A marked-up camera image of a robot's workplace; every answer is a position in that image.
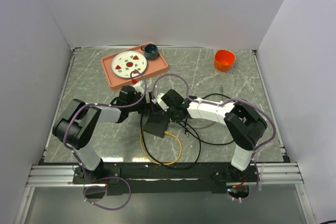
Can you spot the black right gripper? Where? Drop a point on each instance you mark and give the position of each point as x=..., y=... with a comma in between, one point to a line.
x=176, y=119

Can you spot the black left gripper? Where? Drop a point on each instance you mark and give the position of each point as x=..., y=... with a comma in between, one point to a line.
x=145, y=107

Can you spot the black network switch box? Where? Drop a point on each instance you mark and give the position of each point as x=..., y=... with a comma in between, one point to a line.
x=157, y=124

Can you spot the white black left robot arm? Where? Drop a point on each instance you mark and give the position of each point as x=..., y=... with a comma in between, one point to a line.
x=75, y=127

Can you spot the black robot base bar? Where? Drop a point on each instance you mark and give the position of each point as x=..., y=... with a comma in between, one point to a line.
x=122, y=178

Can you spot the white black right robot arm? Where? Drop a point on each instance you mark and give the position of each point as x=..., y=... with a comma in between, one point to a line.
x=244, y=123

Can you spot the white plate with strawberries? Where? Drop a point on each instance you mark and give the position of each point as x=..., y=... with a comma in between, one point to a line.
x=128, y=61

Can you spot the pink rectangular tray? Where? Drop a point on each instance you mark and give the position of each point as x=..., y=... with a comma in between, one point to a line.
x=155, y=68

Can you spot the dark blue mug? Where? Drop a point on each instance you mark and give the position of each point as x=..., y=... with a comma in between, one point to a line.
x=150, y=51

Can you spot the orange plastic cup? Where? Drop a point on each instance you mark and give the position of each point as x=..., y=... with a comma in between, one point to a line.
x=223, y=60

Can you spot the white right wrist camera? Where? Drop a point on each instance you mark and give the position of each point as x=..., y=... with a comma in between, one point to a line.
x=159, y=101

